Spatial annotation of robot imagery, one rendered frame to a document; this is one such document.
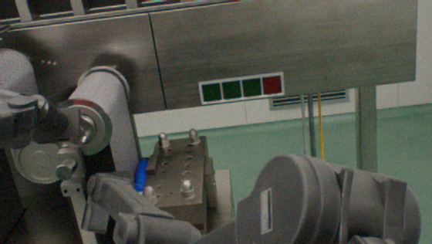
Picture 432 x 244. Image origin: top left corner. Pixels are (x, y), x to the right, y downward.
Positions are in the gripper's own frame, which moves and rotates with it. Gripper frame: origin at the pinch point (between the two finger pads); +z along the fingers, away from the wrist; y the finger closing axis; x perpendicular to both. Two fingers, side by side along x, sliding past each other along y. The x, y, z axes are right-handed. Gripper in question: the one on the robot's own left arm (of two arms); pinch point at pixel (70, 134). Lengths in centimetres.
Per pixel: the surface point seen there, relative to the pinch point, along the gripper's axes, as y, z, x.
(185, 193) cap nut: 23.1, 16.5, -13.4
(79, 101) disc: 2.1, 0.0, 7.9
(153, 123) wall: -34, 279, 89
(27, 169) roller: -14.9, 10.8, -4.2
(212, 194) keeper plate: 28.4, 33.3, -11.6
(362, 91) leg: 79, 54, 20
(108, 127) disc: 7.5, 4.6, 2.3
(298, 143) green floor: 77, 264, 56
